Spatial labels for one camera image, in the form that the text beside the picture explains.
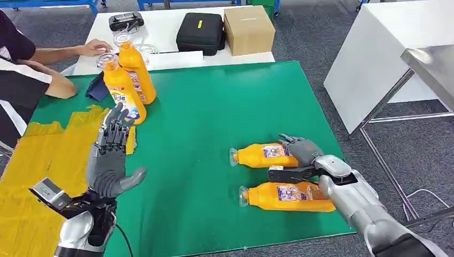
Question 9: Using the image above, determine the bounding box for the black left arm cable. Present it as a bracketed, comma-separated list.
[115, 223, 134, 257]

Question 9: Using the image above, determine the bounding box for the black carrying case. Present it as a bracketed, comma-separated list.
[176, 12, 226, 57]

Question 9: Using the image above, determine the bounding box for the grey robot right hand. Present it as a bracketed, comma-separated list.
[277, 133, 324, 168]

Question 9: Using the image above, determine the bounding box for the coiled clear cable bundle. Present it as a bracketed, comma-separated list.
[134, 43, 160, 65]

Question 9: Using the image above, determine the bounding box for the green mat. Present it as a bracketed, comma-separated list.
[30, 61, 357, 257]

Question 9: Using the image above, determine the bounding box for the person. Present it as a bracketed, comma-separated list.
[0, 10, 52, 148]

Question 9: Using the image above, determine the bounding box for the blue metal frame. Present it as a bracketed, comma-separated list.
[0, 0, 99, 14]
[137, 0, 244, 10]

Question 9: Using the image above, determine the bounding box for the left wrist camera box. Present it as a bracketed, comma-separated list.
[29, 177, 77, 219]

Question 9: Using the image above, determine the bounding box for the white board panel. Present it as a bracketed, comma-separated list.
[323, 0, 454, 135]

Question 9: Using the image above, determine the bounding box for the green crate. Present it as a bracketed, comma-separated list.
[246, 0, 282, 18]

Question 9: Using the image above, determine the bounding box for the blue tablet case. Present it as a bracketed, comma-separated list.
[85, 72, 110, 103]

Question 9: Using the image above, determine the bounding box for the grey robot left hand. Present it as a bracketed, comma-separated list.
[86, 103, 147, 199]

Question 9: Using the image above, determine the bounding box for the white table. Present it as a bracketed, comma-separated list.
[72, 5, 276, 76]

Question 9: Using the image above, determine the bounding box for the orange drink bottle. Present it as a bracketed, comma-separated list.
[239, 182, 337, 213]
[229, 142, 300, 169]
[113, 32, 157, 105]
[96, 52, 147, 125]

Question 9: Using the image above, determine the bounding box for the steel bench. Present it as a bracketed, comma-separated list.
[348, 45, 454, 229]

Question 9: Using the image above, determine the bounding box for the person's left hand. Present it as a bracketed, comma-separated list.
[75, 39, 113, 57]

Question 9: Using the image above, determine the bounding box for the cardboard box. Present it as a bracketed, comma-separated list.
[223, 5, 276, 57]

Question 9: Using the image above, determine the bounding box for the white floor cable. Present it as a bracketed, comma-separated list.
[402, 188, 451, 221]

